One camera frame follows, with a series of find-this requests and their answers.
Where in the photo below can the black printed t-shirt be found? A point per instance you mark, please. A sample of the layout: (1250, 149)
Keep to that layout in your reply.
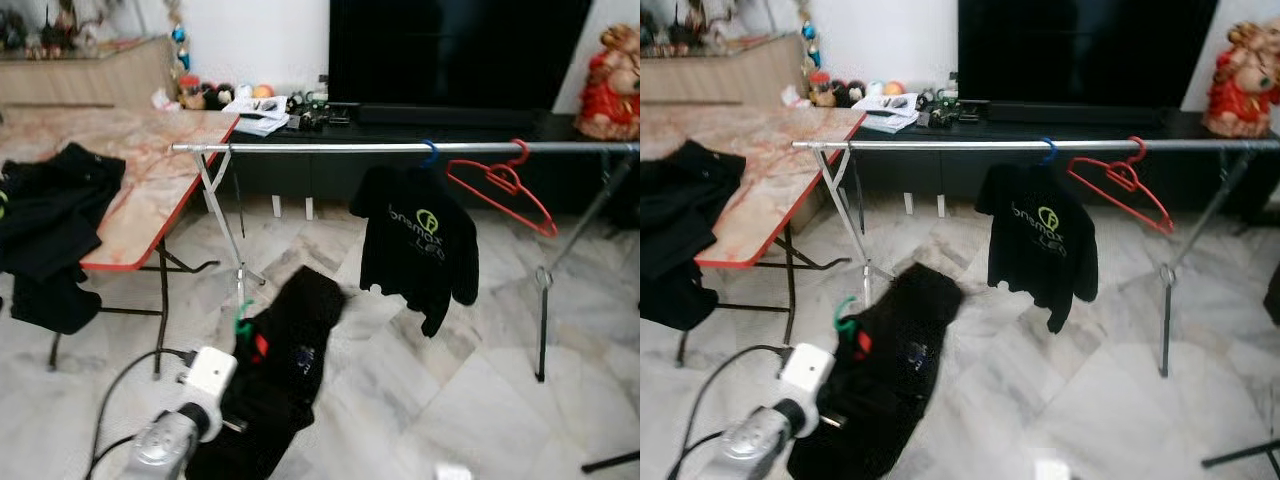
(50, 220)
(415, 240)
(280, 370)
(685, 220)
(890, 380)
(1040, 240)

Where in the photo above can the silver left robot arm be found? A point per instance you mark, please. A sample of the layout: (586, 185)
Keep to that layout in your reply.
(165, 450)
(750, 450)

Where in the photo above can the red plastic hanger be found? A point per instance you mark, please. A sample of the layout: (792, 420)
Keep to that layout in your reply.
(503, 178)
(1122, 175)

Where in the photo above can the blue plastic hanger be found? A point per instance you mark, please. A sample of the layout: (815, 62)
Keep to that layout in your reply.
(1050, 148)
(431, 150)

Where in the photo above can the red laughing buddha statue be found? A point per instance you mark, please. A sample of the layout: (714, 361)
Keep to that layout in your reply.
(610, 95)
(1242, 90)

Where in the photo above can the marble pattern folding table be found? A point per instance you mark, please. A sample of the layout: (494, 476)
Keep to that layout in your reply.
(160, 170)
(780, 170)

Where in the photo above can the light wooden sideboard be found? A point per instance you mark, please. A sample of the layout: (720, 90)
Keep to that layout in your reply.
(80, 78)
(715, 75)

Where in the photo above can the black metal stand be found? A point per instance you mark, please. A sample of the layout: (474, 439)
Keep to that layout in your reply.
(1240, 453)
(612, 461)

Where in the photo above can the black soundbar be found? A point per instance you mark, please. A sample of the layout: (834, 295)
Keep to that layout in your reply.
(450, 114)
(1080, 112)

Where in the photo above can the red lid jar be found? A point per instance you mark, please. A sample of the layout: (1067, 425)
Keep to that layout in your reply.
(822, 90)
(191, 92)

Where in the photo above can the black plush toy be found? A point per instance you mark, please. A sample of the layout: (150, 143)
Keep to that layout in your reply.
(218, 96)
(847, 93)

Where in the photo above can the black flat television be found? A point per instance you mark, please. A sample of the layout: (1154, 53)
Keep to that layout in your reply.
(1090, 50)
(460, 50)

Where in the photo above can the gold blue trophy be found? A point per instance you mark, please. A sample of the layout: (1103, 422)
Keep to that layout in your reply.
(179, 40)
(809, 38)

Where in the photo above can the white paper stack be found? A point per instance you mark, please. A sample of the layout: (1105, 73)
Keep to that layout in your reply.
(890, 113)
(255, 115)

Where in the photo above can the orange yellow ball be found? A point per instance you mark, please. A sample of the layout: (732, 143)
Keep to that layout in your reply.
(891, 88)
(263, 91)

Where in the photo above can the black low tv console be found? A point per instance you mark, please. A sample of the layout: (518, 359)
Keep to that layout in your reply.
(950, 185)
(320, 185)

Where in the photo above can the silver metal clothes rack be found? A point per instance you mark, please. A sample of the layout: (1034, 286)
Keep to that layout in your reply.
(940, 144)
(320, 147)

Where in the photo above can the black small electronics pile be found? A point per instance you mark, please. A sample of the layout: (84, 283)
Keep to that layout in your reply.
(950, 112)
(320, 115)

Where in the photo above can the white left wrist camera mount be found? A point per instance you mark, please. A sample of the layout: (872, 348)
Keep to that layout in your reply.
(212, 375)
(808, 372)

